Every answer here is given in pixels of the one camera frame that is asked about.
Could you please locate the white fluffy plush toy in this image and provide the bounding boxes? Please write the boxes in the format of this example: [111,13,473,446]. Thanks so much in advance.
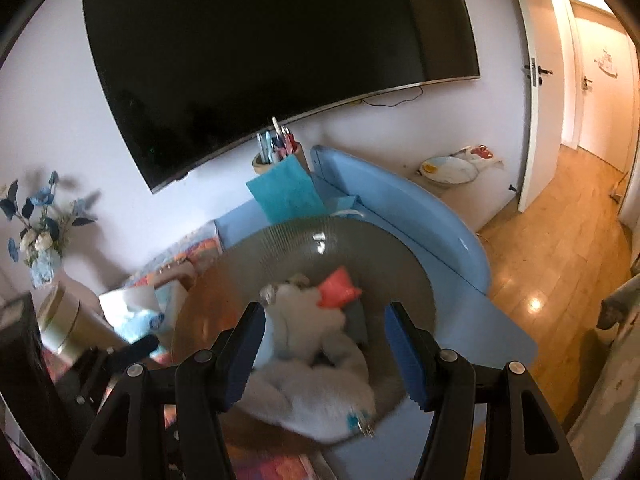
[236,274,376,444]

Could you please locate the coral red pouch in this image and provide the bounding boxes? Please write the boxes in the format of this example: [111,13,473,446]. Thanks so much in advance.
[317,266,362,309]

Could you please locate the teal blue cloth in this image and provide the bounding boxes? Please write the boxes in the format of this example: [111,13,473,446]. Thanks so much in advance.
[253,300,369,368]

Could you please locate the gold cylindrical canister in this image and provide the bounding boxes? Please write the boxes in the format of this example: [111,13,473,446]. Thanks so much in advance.
[37,283,128,365]

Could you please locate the blue white artificial flowers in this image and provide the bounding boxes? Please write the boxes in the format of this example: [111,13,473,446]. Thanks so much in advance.
[1,171,96,289]

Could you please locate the white door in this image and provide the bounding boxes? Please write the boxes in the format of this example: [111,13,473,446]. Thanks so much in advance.
[518,0,564,212]

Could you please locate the pen holder with pens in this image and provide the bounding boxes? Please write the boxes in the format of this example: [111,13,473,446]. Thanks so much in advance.
[252,117,309,176]

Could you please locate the black wall television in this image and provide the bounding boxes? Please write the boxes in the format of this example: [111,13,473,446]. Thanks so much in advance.
[81,0,480,192]

